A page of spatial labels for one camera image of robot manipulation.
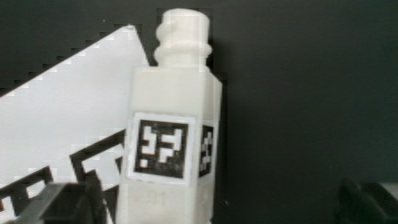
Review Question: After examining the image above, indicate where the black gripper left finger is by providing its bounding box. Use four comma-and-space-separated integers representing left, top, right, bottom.
19, 176, 106, 224

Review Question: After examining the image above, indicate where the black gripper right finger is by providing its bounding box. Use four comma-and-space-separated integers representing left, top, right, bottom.
333, 179, 398, 224

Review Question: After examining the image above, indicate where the white chair nut peg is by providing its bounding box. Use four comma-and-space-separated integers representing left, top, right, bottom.
115, 8, 221, 224

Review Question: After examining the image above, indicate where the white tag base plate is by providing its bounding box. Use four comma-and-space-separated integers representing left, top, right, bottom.
0, 24, 152, 224

